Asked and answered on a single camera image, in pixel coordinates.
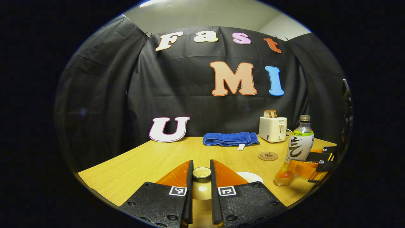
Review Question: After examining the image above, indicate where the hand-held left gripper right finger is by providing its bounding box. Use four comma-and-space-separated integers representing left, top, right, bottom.
209, 159, 287, 228

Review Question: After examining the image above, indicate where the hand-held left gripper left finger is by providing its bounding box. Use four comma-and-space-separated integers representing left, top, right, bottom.
119, 160, 194, 228

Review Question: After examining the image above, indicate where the clear labelled water bottle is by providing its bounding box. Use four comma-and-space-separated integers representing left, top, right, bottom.
274, 115, 315, 187

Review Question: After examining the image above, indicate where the round cork coaster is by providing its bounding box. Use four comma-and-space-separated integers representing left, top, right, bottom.
258, 151, 279, 162

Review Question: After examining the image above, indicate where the cream white toaster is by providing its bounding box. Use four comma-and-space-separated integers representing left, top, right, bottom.
259, 116, 288, 143

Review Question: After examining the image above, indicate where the blue folded towel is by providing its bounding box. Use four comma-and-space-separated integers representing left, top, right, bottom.
202, 132, 260, 151

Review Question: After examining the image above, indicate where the black backdrop cloth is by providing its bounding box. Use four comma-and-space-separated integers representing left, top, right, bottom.
54, 14, 352, 173

